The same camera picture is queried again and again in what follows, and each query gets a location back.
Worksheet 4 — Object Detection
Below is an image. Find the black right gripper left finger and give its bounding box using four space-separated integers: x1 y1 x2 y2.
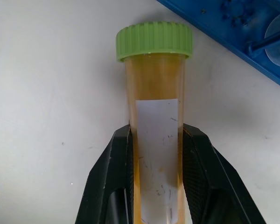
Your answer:
75 119 139 224

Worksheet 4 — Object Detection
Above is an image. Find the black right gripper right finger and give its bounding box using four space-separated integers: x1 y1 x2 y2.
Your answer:
181 123 272 224

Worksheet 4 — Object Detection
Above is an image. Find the yellow test tube green cap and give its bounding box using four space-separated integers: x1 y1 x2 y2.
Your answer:
115 21 194 224

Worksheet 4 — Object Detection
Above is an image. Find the blue test tube rack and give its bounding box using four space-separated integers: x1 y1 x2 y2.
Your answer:
155 0 280 93

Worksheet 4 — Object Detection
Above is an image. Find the clear test tube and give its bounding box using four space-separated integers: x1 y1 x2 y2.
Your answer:
264 12 280 68

